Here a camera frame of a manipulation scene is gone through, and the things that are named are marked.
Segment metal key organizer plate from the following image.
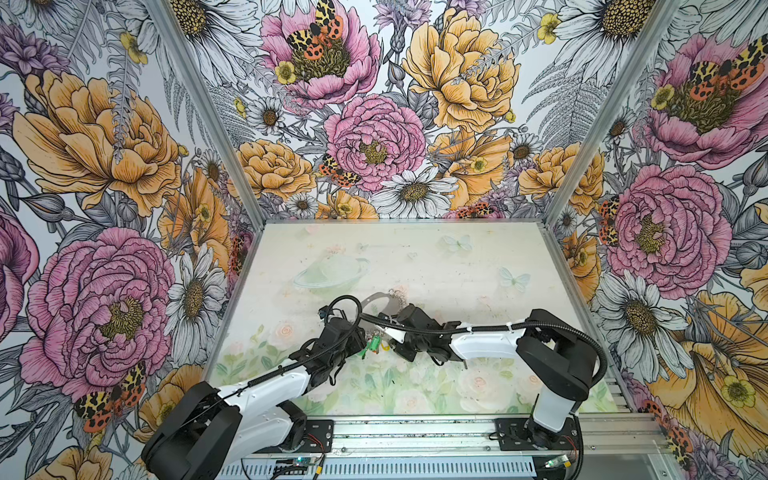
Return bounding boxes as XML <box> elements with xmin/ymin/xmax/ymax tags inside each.
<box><xmin>361</xmin><ymin>290</ymin><xmax>407</xmax><ymax>341</ymax></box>

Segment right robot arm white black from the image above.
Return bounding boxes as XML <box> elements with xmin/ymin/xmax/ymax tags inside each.
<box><xmin>380</xmin><ymin>305</ymin><xmax>608</xmax><ymax>449</ymax></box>

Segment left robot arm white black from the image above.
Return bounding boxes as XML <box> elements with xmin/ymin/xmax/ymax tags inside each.
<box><xmin>141</xmin><ymin>317</ymin><xmax>367</xmax><ymax>479</ymax></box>

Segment green key tag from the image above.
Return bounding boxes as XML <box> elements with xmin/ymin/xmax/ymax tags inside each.
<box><xmin>360</xmin><ymin>334</ymin><xmax>382</xmax><ymax>359</ymax></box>

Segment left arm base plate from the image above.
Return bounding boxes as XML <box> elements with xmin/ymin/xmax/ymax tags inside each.
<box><xmin>259</xmin><ymin>419</ymin><xmax>335</xmax><ymax>454</ymax></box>

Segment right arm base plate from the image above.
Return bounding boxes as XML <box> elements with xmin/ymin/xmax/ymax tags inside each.
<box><xmin>488</xmin><ymin>417</ymin><xmax>582</xmax><ymax>451</ymax></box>

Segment white vented cable duct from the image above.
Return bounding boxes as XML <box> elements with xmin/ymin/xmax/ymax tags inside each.
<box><xmin>218</xmin><ymin>457</ymin><xmax>537</xmax><ymax>479</ymax></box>

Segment aluminium front rail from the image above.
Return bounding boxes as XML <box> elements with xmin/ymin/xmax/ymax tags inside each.
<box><xmin>307</xmin><ymin>412</ymin><xmax>669</xmax><ymax>458</ymax></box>

